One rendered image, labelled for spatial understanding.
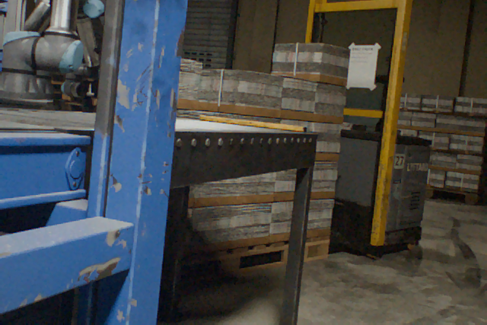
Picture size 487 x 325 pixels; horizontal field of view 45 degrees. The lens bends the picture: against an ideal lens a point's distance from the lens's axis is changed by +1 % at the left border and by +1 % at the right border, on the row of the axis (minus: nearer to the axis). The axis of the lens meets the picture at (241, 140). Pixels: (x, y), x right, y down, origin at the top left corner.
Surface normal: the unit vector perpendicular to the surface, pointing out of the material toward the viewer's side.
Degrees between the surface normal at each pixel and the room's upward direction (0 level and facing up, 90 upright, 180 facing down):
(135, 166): 90
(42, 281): 90
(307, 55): 90
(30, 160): 90
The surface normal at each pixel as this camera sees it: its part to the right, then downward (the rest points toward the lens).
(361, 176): -0.69, -0.04
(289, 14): -0.41, 0.00
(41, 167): 0.91, 0.11
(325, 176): 0.71, 0.11
